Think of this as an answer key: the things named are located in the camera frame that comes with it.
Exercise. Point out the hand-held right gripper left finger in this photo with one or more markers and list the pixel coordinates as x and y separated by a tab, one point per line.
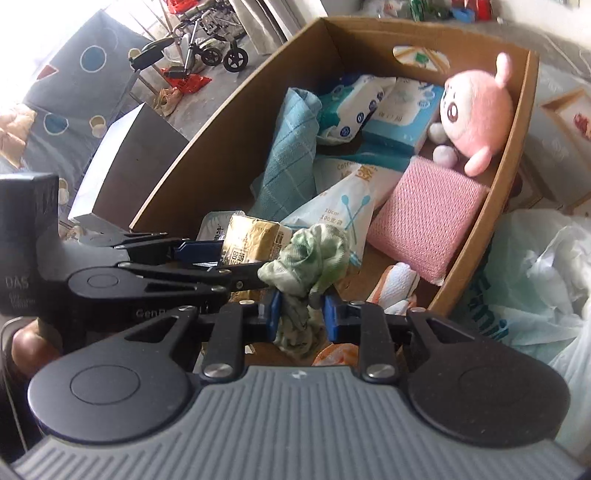
272	318

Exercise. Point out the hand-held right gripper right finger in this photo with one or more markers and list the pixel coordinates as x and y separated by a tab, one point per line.
332	321

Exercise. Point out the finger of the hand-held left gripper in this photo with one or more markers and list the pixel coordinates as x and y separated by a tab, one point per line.
198	249
194	281

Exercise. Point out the beige tissue packet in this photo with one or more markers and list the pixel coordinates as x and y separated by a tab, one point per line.
251	240

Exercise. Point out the green floral cloth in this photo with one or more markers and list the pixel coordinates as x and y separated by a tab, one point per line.
309	258

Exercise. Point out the orange striped cloth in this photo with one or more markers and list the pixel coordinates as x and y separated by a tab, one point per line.
399	281

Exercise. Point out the brown cardboard box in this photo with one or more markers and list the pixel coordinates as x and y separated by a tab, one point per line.
221	152

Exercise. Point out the white cotton swab bag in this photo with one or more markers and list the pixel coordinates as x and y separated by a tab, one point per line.
341	203

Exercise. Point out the teal checked towel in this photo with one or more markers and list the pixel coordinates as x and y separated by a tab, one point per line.
286	161

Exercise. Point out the pink knitted towel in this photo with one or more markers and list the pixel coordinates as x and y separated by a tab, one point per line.
425	212

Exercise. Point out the blue wet wipes pack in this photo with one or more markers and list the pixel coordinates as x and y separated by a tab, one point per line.
351	106

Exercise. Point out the light blue carton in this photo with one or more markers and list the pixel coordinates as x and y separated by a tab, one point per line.
401	120

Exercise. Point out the pink plush toy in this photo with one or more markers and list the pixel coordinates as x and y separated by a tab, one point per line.
475	110

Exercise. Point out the person's left hand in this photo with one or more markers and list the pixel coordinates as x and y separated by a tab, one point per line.
32	348

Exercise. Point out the tan cushion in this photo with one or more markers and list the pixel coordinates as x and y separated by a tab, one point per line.
16	131

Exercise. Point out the dark grey cabinet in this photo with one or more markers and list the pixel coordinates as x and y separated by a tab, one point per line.
138	157

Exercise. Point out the beige slipper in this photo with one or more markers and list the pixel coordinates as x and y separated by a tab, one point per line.
168	99

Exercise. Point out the navy blanket with circles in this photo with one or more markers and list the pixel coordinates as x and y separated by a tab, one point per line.
83	83

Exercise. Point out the red snack bag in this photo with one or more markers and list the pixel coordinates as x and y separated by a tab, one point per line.
189	83

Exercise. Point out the wheeled stroller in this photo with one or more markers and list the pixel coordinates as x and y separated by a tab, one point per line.
212	50

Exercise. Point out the large white plastic bag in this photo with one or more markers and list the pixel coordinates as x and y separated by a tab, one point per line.
545	277

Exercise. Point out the white curtain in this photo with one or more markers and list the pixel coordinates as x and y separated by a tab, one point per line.
268	18

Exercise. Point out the blue dish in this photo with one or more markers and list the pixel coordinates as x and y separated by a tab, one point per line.
461	14

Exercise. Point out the red box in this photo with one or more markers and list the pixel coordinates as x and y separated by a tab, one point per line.
485	8

